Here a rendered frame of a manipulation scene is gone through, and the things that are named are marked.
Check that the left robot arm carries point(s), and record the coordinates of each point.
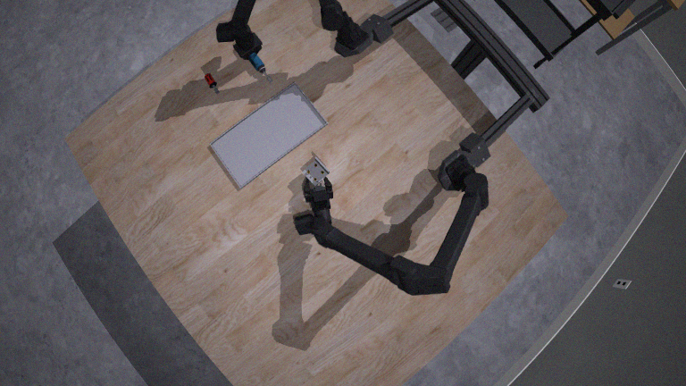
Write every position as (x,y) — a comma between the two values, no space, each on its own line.
(415,279)

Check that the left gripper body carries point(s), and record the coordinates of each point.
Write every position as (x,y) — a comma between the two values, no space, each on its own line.
(308,194)

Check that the grey metal bracket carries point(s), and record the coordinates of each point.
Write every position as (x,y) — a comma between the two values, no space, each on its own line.
(315,172)

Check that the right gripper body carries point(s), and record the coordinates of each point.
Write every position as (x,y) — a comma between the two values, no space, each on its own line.
(248,48)

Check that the blue nut driver barrel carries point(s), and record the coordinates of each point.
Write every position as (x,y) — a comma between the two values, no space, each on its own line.
(258,64)

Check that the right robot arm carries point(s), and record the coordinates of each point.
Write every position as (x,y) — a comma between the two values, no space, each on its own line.
(350,34)

